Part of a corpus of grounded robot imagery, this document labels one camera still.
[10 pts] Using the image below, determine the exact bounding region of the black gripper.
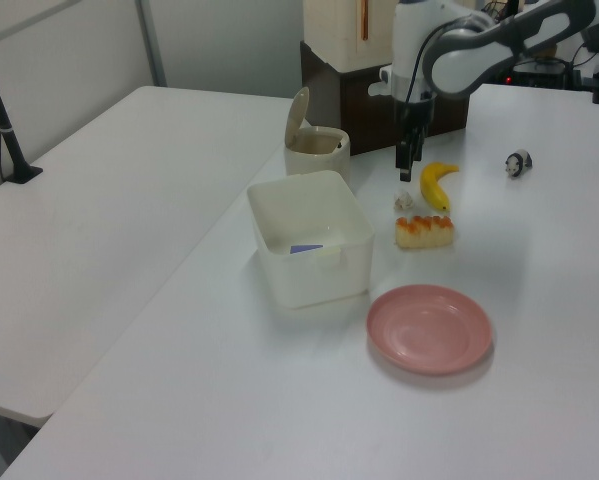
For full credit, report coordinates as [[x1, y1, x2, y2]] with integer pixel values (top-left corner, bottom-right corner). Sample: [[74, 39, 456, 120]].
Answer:
[[393, 94, 436, 183]]

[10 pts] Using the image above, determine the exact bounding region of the beige trash can with lid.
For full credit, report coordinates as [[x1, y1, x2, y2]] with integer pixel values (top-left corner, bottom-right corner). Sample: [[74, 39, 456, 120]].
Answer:
[[284, 86, 352, 182]]

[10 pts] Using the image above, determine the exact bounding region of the yellow banana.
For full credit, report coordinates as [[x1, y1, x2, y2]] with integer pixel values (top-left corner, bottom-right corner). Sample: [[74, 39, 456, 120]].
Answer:
[[419, 161, 460, 213]]

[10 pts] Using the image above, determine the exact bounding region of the dark brown drawer box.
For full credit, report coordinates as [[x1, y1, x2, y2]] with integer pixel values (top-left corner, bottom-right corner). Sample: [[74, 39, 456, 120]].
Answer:
[[299, 39, 473, 156]]

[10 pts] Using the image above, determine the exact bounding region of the glazed bread loaf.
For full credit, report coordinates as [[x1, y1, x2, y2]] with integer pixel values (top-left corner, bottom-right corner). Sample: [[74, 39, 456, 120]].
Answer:
[[394, 214, 454, 250]]

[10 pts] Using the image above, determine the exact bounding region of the black white panda figurine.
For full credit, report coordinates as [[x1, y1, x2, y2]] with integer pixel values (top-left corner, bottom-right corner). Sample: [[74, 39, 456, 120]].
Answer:
[[504, 149, 534, 179]]

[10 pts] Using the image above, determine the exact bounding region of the black device with red light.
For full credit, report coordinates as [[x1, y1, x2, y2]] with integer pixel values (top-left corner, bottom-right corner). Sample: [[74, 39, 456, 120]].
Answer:
[[503, 58, 568, 87]]

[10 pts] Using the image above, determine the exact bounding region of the white plastic storage box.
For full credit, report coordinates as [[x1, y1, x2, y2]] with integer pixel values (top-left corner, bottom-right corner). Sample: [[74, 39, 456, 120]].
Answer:
[[246, 169, 375, 309]]

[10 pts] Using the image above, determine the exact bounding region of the pink plate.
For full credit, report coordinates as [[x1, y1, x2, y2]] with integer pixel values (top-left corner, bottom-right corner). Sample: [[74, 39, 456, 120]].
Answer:
[[366, 283, 494, 376]]

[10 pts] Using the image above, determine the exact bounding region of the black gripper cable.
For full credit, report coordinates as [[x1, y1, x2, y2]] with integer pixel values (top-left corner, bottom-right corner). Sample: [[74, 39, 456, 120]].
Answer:
[[405, 17, 480, 101]]

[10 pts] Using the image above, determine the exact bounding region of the white appliance with handle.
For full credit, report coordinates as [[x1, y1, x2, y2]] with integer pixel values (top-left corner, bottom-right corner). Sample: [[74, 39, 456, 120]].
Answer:
[[302, 0, 398, 71]]

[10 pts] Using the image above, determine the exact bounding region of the grey partition post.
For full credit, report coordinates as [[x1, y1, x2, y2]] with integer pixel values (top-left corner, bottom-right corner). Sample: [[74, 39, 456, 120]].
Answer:
[[133, 0, 168, 89]]

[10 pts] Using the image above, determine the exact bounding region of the black camera stand pole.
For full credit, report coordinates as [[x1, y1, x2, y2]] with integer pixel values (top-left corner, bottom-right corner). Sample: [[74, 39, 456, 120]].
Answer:
[[0, 37, 44, 185]]

